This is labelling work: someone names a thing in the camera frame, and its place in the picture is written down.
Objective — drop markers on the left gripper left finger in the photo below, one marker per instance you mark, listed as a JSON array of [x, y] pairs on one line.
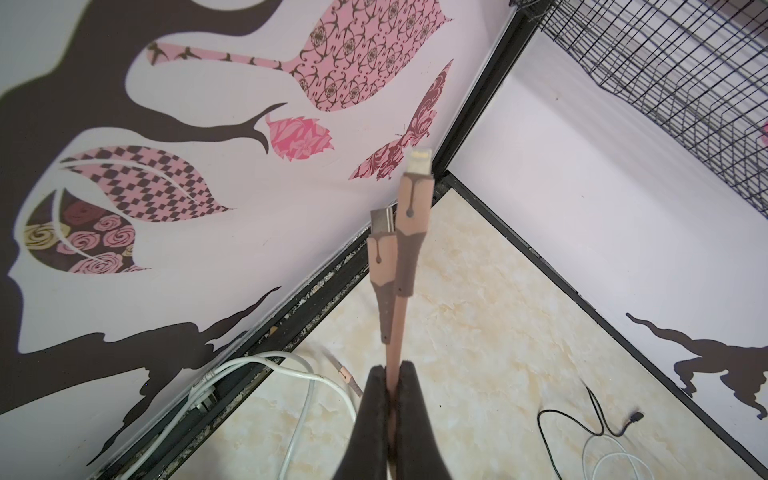
[[366, 456]]

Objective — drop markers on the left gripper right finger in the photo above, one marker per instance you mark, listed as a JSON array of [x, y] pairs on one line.
[[416, 453]]

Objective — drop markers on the black wire basket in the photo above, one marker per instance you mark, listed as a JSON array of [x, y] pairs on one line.
[[696, 69]]

